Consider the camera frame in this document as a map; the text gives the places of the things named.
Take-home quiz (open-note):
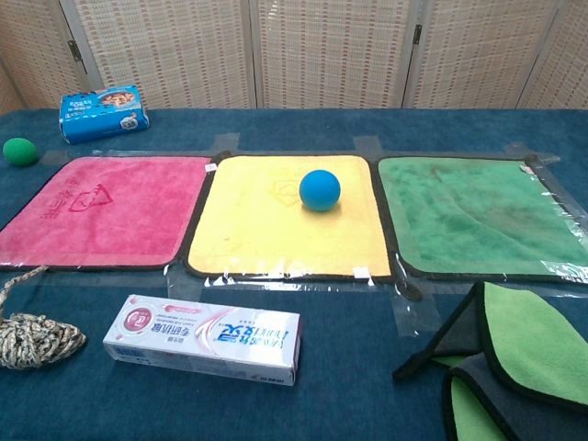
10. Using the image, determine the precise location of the blue ball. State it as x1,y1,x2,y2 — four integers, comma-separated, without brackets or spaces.
299,169,342,213

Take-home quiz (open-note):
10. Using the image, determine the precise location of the yellow cloth mat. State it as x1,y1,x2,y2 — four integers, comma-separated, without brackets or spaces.
186,154,394,280

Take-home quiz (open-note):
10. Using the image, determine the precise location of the pink cloth mat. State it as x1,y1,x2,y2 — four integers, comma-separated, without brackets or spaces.
0,155,213,272

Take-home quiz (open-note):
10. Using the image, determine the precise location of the green cloth mat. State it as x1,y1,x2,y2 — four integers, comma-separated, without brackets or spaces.
375,155,588,284

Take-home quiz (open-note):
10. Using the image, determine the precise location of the green ball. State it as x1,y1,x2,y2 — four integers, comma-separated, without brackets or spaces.
2,137,39,166

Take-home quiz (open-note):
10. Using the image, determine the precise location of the dark blue table cover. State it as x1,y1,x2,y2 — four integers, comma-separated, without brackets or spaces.
0,107,588,441

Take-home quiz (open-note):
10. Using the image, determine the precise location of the white pink toothpaste box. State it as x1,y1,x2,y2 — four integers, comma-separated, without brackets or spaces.
102,294,303,388

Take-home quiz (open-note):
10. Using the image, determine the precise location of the beige woven folding screen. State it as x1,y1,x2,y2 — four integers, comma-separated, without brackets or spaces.
0,0,588,116

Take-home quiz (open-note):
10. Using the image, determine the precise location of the blue cookie box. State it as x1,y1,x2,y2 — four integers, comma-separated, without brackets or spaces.
58,84,151,145

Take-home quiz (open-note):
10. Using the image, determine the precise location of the green grey folded cloth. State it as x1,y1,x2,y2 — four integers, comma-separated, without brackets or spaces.
392,280,588,441

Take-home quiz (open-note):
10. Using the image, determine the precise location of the beige braided rope bundle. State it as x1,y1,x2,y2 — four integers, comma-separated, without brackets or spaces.
0,265,87,370

